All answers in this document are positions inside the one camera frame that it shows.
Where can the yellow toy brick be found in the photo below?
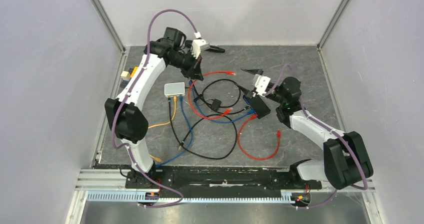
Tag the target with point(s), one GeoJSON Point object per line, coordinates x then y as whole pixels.
{"type": "Point", "coordinates": [134, 71]}

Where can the white network switch box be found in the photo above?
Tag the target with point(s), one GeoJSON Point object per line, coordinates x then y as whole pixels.
{"type": "Point", "coordinates": [174, 89]}

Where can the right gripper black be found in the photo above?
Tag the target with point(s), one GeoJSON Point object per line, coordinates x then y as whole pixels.
{"type": "Point", "coordinates": [248, 93]}

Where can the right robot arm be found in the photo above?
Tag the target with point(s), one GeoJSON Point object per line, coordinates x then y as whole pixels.
{"type": "Point", "coordinates": [345, 158]}

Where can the cream toy brick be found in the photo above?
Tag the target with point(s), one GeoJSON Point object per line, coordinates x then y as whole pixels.
{"type": "Point", "coordinates": [125, 75]}

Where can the black microphone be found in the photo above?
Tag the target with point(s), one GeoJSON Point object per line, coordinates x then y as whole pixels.
{"type": "Point", "coordinates": [213, 49]}

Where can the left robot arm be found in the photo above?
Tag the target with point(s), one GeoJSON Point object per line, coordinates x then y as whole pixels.
{"type": "Point", "coordinates": [124, 112]}

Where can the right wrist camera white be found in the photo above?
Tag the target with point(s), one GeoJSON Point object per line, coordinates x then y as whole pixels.
{"type": "Point", "coordinates": [260, 84]}

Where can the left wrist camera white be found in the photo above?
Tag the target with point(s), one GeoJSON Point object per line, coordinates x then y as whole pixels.
{"type": "Point", "coordinates": [198, 45]}

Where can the white cable duct strip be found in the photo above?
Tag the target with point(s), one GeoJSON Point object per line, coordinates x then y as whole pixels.
{"type": "Point", "coordinates": [140, 196]}

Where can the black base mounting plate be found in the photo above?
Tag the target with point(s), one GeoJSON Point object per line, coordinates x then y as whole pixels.
{"type": "Point", "coordinates": [218, 182]}

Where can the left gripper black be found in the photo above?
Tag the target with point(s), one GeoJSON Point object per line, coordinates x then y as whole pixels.
{"type": "Point", "coordinates": [194, 71]}

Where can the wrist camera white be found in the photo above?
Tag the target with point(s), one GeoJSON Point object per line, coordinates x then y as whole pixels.
{"type": "Point", "coordinates": [198, 45]}
{"type": "Point", "coordinates": [260, 84]}

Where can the black power adapter with cord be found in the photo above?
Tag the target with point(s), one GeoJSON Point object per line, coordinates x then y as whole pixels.
{"type": "Point", "coordinates": [213, 104]}

